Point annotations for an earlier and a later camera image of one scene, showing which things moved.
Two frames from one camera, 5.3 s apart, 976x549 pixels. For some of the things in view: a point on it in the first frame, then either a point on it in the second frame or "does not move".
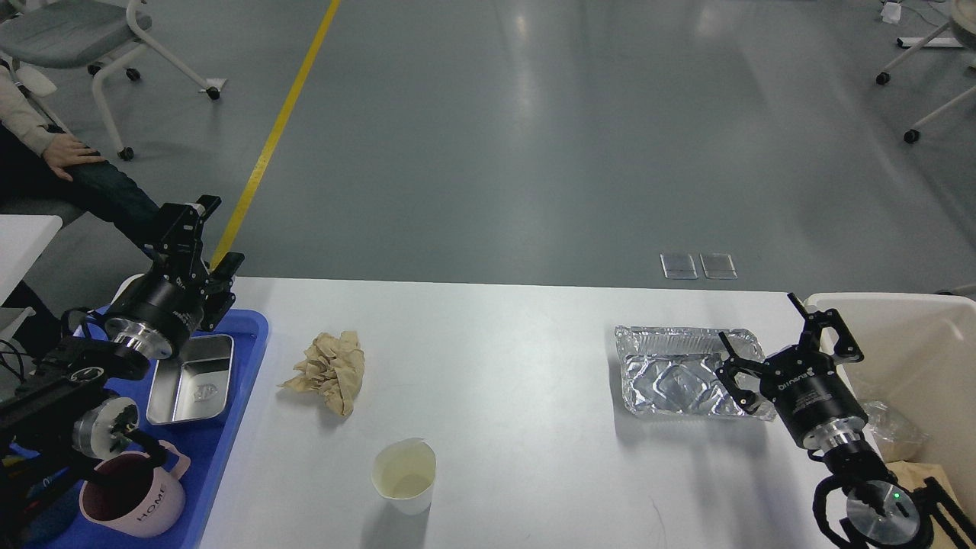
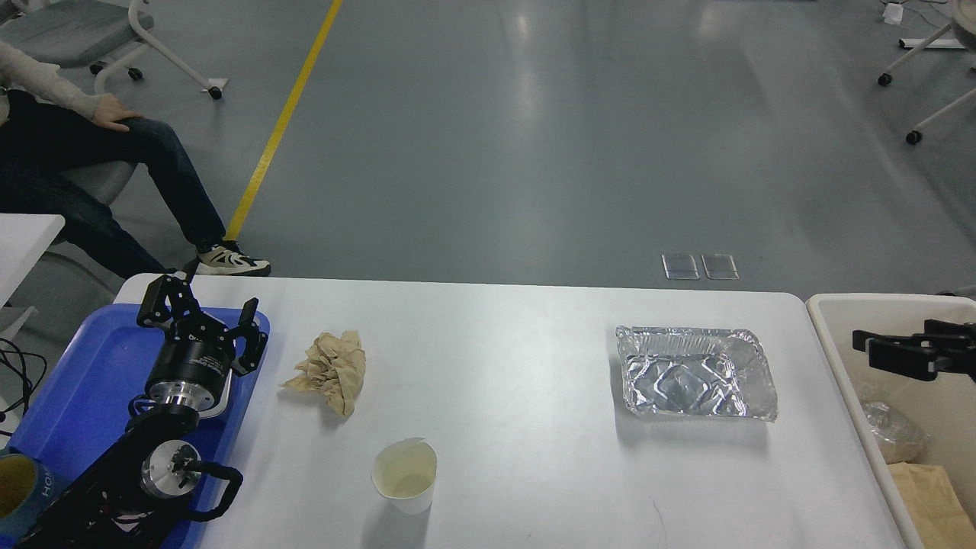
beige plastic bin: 919,356 does not move
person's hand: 64,150 -> 110,112
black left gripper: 157,313 -> 191,364
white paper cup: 404,473 does not move
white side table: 23,237 does not move
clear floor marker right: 718,266 does not move
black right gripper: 805,384 -> 917,362
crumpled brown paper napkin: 333,367 does not move
